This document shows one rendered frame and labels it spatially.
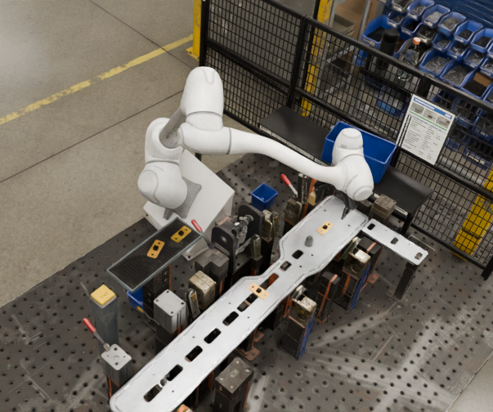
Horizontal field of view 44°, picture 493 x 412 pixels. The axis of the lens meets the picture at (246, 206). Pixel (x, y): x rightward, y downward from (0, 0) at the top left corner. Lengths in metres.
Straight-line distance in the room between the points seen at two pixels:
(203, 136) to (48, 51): 3.51
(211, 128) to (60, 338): 1.10
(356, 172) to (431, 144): 0.73
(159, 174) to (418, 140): 1.18
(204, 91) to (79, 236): 1.94
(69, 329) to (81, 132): 2.22
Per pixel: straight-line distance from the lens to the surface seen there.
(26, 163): 4.48
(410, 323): 2.89
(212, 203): 2.82
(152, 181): 2.69
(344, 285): 2.74
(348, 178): 2.23
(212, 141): 2.19
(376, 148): 3.03
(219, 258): 2.43
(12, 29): 5.89
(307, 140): 3.08
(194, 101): 2.22
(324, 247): 2.64
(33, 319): 2.78
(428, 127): 2.86
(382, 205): 2.80
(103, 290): 2.24
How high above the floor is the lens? 2.97
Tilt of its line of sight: 46 degrees down
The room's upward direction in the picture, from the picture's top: 8 degrees clockwise
